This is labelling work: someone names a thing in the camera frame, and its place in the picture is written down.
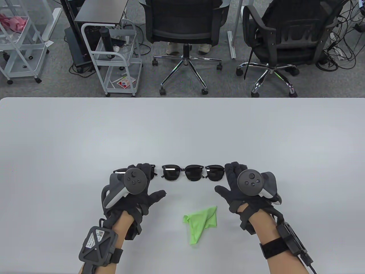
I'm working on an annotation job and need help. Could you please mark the white desk leg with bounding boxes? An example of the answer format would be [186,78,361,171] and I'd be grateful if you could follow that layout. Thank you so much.
[227,0,245,60]

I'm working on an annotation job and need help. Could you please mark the grey left hand controller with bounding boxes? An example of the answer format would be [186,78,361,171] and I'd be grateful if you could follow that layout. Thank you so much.
[103,168,147,209]

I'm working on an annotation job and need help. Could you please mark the grey hand controller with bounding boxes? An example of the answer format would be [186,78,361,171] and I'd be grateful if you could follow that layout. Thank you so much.
[237,170,283,206]
[103,168,147,209]

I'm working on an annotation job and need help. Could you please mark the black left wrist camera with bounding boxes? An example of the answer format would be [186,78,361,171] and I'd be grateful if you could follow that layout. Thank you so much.
[125,220,142,241]

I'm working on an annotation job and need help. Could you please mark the grey right hand controller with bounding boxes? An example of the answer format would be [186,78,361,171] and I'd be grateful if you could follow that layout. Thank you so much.
[237,170,283,206]

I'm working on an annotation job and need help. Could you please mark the black browline sunglasses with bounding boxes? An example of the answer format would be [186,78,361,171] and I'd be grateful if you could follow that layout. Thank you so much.
[205,164,228,182]

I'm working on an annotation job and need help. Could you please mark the green cleaning cloth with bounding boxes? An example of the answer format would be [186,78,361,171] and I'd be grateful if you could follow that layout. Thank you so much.
[183,205,218,245]

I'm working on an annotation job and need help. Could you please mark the pink cloth bundle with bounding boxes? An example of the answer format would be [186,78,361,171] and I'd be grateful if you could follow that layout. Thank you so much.
[0,13,29,32]

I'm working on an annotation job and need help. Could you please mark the black computer tower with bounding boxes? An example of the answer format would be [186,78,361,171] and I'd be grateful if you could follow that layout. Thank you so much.
[64,26,96,73]

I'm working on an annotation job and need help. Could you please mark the white power strip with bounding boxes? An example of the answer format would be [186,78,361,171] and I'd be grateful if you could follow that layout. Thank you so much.
[331,46,346,60]

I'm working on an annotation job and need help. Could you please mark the black cylindrical bottle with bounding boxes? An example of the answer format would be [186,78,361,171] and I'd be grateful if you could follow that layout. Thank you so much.
[99,27,116,59]

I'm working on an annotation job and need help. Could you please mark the person's left hand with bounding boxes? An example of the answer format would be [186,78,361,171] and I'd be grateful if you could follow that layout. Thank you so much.
[103,163,167,229]

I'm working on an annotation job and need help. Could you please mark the black right wrist sensor box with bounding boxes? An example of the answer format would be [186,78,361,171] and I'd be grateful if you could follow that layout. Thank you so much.
[259,223,313,266]

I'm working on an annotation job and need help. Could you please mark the black left wrist sensor box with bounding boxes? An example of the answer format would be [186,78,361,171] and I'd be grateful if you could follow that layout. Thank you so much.
[78,226,123,274]

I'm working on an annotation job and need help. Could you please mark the white rolling cart with handle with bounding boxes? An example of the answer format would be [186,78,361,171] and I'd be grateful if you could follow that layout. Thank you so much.
[81,19,143,97]

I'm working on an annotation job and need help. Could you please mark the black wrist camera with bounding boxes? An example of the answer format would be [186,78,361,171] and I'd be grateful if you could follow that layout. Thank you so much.
[242,218,256,235]
[125,220,142,241]

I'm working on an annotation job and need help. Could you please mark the black mesh-back office chair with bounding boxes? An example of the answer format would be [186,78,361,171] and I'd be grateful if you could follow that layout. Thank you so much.
[139,0,231,96]

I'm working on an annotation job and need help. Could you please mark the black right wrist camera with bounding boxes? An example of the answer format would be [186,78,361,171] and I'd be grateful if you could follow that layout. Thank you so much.
[242,218,256,235]

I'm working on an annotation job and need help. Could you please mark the black wrist sensor box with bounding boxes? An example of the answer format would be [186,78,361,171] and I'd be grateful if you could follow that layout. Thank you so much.
[78,226,123,274]
[259,223,313,266]

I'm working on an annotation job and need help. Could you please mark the black thick frame sunglasses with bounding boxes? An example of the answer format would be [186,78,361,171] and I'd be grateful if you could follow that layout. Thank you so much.
[113,164,159,181]

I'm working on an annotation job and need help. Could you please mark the white rolling wire cart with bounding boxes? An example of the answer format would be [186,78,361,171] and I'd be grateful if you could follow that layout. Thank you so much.
[0,0,50,84]

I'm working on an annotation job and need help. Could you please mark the bundle of black cables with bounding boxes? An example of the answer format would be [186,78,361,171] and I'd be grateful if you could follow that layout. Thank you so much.
[315,0,365,72]

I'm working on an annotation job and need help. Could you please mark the person's right hand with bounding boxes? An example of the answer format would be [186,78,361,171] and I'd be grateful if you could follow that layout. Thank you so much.
[214,162,284,232]

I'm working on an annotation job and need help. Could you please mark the dark brown small table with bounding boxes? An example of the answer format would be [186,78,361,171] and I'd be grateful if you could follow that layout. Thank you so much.
[74,0,130,27]

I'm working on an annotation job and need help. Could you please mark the thin metal frame sunglasses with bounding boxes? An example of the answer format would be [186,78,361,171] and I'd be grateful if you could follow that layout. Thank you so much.
[162,164,206,182]

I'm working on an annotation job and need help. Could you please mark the white desk foot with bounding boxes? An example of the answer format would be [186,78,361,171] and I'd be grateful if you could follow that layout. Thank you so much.
[42,7,62,42]

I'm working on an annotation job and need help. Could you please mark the black ribbed-back office chair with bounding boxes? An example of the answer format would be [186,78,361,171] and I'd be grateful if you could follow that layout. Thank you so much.
[236,0,347,98]

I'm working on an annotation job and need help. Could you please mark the red and white card packet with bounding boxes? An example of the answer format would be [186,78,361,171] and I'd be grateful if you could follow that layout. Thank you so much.
[116,76,137,88]

